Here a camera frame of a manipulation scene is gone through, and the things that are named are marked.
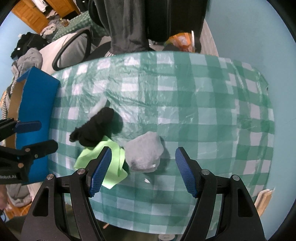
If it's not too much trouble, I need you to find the grey quilted jacket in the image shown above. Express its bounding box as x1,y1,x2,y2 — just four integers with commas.
17,48,43,72

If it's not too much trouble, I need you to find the green checkered tablecloth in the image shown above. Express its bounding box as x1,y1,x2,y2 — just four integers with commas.
47,51,275,234

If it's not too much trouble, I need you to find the blue-rimmed cardboard box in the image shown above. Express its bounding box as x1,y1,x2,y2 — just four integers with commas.
8,66,60,183

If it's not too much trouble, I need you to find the checkered covered side table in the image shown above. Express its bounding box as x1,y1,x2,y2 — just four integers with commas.
54,10,109,35

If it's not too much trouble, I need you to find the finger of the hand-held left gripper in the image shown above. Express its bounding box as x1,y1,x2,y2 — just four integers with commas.
0,140,59,163
0,118,42,140

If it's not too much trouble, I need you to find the grey white striped garment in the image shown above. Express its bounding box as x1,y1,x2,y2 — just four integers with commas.
2,76,18,119

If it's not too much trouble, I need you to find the wooden wardrobe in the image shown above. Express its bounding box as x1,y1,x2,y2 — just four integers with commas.
11,0,81,34

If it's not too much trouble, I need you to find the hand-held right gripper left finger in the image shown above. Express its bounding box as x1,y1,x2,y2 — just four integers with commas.
21,146,112,241

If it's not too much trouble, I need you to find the black sock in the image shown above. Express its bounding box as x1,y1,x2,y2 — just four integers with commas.
70,107,115,147

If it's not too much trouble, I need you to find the orange plastic bag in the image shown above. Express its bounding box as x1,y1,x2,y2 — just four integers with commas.
165,32,197,52

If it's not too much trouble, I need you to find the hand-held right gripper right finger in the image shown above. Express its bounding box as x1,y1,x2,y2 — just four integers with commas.
175,147,265,241

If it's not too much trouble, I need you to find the light grey sock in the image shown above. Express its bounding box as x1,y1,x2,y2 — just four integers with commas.
125,132,164,173

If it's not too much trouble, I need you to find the grey white clothes pile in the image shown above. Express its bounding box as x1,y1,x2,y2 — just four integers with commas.
40,23,57,36

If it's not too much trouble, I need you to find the black clothes pile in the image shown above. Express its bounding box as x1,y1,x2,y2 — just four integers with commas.
11,32,48,59

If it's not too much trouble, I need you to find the black office chair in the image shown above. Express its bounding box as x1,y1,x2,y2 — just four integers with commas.
52,0,206,71

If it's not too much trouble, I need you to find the light green cloth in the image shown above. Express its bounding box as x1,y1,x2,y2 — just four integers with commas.
74,136,129,189

